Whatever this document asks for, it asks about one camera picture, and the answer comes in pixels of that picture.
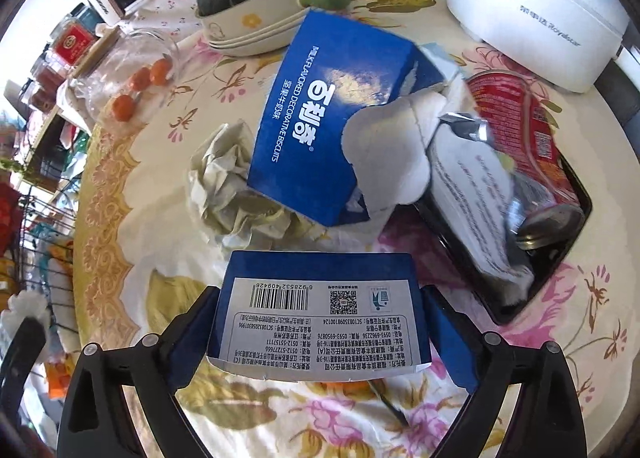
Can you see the orange snack packet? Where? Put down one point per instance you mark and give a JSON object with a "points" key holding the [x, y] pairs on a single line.
{"points": [[60, 378]]}

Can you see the red tin box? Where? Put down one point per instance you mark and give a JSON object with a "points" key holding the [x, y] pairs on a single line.
{"points": [[74, 42]]}

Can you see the white paper napkin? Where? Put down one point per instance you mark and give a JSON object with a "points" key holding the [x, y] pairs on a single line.
{"points": [[390, 148]]}

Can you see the white foil snack wrapper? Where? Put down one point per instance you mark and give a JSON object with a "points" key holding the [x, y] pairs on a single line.
{"points": [[470, 188]]}

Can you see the crumpled yellowish paper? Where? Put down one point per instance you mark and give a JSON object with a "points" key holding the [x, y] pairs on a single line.
{"points": [[225, 178]]}

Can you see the red drink can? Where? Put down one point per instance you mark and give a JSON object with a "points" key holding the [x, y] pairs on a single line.
{"points": [[530, 138]]}

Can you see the white plate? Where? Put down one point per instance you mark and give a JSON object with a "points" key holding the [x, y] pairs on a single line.
{"points": [[250, 49]]}

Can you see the black plastic tray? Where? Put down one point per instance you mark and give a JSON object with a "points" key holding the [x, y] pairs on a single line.
{"points": [[550, 270]]}

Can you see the white fluffy cloth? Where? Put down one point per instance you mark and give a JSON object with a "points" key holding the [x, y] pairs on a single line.
{"points": [[25, 310]]}

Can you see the orange cherry tomato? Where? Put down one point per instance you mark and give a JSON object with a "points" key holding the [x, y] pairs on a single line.
{"points": [[140, 79], [159, 71], [122, 107]]}

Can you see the small blue biscuit box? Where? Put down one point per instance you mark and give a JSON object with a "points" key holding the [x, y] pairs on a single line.
{"points": [[320, 318]]}

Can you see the white electric cooking pot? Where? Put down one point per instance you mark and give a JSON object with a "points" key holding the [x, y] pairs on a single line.
{"points": [[525, 3]]}

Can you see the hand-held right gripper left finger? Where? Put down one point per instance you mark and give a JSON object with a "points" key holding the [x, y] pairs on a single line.
{"points": [[192, 355]]}

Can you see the black bar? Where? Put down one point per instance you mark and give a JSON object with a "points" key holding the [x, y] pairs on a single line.
{"points": [[20, 368]]}

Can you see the clear glass jar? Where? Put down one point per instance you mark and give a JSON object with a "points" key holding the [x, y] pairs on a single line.
{"points": [[115, 68]]}

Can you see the large blue biscuit box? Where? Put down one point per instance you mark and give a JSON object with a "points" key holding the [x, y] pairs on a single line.
{"points": [[310, 103]]}

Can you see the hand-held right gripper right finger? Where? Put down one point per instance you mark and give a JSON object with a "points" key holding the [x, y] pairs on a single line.
{"points": [[450, 340]]}

